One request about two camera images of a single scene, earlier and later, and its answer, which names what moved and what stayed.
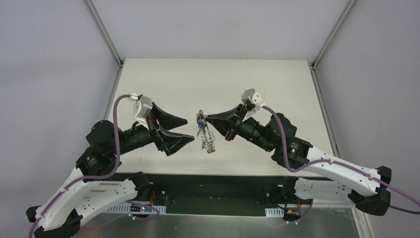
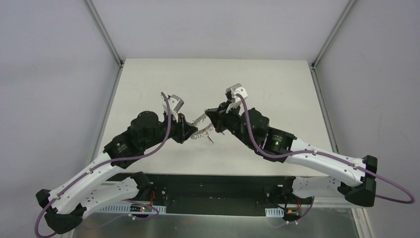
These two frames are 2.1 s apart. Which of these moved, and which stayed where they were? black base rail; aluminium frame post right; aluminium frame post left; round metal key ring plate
Moved: round metal key ring plate
Stayed: aluminium frame post left; black base rail; aluminium frame post right
